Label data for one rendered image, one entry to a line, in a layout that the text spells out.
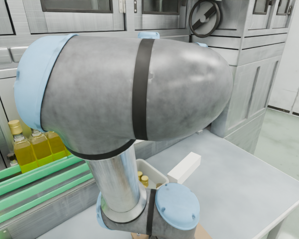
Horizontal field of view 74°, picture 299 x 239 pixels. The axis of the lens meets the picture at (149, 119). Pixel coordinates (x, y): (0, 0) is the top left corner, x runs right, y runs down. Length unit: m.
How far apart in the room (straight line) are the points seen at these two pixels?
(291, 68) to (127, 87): 3.95
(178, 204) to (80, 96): 0.41
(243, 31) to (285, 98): 3.01
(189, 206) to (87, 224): 0.50
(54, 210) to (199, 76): 0.79
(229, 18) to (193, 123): 1.17
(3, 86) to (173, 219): 0.76
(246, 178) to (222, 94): 0.98
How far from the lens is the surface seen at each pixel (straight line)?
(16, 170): 0.97
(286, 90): 4.16
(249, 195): 1.10
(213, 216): 0.96
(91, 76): 0.19
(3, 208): 0.85
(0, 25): 0.96
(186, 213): 0.53
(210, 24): 1.38
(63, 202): 0.89
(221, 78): 0.22
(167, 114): 0.18
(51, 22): 0.99
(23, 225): 0.89
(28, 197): 0.84
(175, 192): 0.56
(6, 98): 0.95
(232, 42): 1.31
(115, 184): 0.37
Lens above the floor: 1.48
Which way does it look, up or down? 26 degrees down
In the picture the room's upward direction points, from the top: straight up
